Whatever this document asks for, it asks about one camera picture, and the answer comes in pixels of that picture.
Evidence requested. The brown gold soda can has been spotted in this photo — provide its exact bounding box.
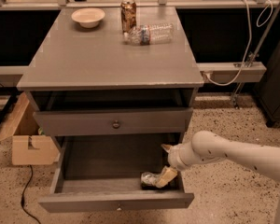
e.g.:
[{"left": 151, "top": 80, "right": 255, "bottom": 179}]
[{"left": 120, "top": 0, "right": 136, "bottom": 33}]

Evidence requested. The grey wooden drawer cabinet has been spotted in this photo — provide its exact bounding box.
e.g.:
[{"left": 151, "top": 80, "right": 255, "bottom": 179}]
[{"left": 16, "top": 6, "right": 205, "bottom": 214}]

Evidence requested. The dark grey side cabinet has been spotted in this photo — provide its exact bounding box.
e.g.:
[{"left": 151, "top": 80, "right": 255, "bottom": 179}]
[{"left": 254, "top": 40, "right": 280, "bottom": 127}]

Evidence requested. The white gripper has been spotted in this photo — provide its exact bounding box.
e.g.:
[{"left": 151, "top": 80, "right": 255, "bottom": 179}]
[{"left": 155, "top": 142, "right": 196, "bottom": 189}]

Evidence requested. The white cable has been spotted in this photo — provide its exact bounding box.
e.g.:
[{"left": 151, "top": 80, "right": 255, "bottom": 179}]
[{"left": 203, "top": 0, "right": 274, "bottom": 87}]

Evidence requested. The metal stand pole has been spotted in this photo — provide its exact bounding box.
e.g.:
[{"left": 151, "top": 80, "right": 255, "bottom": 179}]
[{"left": 231, "top": 1, "right": 280, "bottom": 109}]

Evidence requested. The cardboard box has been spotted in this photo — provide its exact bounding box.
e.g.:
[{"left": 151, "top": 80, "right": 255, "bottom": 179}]
[{"left": 0, "top": 93, "right": 60, "bottom": 165}]

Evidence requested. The black power cable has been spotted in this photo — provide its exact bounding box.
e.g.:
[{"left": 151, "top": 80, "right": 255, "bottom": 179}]
[{"left": 20, "top": 165, "right": 42, "bottom": 224}]

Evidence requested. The open grey middle drawer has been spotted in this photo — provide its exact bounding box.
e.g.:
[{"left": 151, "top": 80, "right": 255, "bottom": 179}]
[{"left": 39, "top": 133, "right": 194, "bottom": 213}]

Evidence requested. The green white 7up can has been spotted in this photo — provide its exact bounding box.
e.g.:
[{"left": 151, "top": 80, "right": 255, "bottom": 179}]
[{"left": 140, "top": 172, "right": 163, "bottom": 189}]

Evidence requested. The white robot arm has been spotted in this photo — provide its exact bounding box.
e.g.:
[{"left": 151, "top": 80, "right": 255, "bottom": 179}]
[{"left": 154, "top": 131, "right": 280, "bottom": 224}]

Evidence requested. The clear plastic water bottle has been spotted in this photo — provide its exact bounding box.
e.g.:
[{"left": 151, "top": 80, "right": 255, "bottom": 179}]
[{"left": 123, "top": 23, "right": 174, "bottom": 46}]

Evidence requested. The closed grey upper drawer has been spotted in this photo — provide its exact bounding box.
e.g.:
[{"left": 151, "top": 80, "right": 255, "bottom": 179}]
[{"left": 34, "top": 108, "right": 193, "bottom": 136}]

